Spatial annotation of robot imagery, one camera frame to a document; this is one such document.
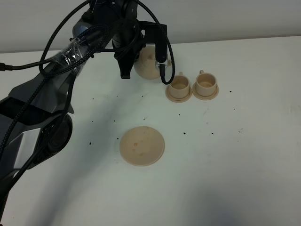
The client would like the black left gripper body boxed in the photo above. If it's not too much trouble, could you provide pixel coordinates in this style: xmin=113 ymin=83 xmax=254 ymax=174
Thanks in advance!
xmin=111 ymin=18 xmax=143 ymax=62

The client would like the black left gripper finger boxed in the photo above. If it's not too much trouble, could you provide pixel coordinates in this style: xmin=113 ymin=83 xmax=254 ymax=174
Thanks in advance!
xmin=117 ymin=53 xmax=140 ymax=79

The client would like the beige clay teapot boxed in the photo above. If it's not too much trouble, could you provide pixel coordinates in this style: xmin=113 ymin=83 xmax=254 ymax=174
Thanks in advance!
xmin=134 ymin=46 xmax=160 ymax=80

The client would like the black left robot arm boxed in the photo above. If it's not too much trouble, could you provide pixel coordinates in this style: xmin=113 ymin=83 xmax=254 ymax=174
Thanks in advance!
xmin=0 ymin=0 xmax=141 ymax=210

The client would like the beige teapot saucer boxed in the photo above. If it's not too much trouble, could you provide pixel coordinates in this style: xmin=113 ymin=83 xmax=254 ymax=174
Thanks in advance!
xmin=119 ymin=126 xmax=165 ymax=166

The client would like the left beige teacup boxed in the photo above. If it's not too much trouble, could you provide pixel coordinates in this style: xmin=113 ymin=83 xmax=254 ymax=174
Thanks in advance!
xmin=168 ymin=72 xmax=190 ymax=99

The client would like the beige teacup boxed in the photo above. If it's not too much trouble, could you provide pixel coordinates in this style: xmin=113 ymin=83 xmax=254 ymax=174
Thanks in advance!
xmin=195 ymin=70 xmax=217 ymax=97
xmin=168 ymin=72 xmax=190 ymax=99

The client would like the left beige cup saucer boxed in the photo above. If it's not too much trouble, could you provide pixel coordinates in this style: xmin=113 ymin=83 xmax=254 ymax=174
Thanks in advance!
xmin=165 ymin=85 xmax=192 ymax=103

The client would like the beige cup saucer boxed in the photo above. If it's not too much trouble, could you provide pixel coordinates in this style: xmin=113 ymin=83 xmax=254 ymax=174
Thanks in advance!
xmin=192 ymin=83 xmax=219 ymax=101
xmin=165 ymin=85 xmax=192 ymax=103

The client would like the right beige cup saucer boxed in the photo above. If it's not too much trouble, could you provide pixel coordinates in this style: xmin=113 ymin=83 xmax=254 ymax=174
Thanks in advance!
xmin=192 ymin=83 xmax=219 ymax=101

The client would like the right beige teacup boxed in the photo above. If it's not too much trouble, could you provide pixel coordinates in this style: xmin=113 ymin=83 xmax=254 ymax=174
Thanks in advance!
xmin=195 ymin=70 xmax=217 ymax=97

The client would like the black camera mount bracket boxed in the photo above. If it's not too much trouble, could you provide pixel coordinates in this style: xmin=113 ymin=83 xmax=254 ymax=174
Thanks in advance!
xmin=138 ymin=21 xmax=167 ymax=64

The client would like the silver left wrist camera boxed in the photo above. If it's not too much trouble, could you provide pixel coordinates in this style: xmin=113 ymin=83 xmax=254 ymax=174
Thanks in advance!
xmin=155 ymin=55 xmax=172 ymax=70

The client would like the black loose plug cable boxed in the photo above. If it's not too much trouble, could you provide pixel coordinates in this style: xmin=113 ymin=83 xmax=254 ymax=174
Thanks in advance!
xmin=0 ymin=0 xmax=142 ymax=182

